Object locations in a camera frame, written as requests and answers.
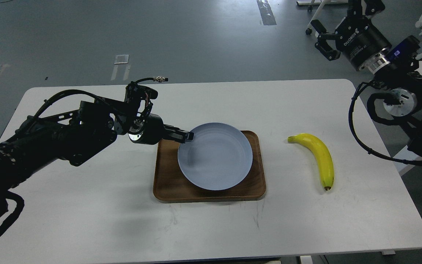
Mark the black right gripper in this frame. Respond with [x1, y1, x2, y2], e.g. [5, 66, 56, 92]
[310, 0, 392, 71]

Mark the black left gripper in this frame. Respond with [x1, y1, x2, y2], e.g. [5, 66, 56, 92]
[128, 114, 194, 145]

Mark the light blue plate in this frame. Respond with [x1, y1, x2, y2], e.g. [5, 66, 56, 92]
[177, 122, 253, 191]

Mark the yellow banana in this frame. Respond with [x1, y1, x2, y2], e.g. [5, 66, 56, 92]
[287, 133, 335, 191]

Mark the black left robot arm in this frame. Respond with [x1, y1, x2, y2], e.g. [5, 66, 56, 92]
[0, 76, 194, 237]

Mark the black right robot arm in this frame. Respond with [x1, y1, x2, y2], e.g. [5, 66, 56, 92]
[306, 0, 422, 166]

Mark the white wheeled chair base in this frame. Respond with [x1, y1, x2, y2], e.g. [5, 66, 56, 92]
[296, 0, 348, 35]

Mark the brown wooden tray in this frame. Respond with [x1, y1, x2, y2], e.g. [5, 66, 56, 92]
[153, 131, 266, 203]

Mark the grey floor tape strip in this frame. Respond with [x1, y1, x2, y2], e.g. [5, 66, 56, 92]
[256, 0, 277, 26]

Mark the white floor marker patch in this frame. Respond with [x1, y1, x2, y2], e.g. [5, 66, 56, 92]
[114, 55, 129, 65]

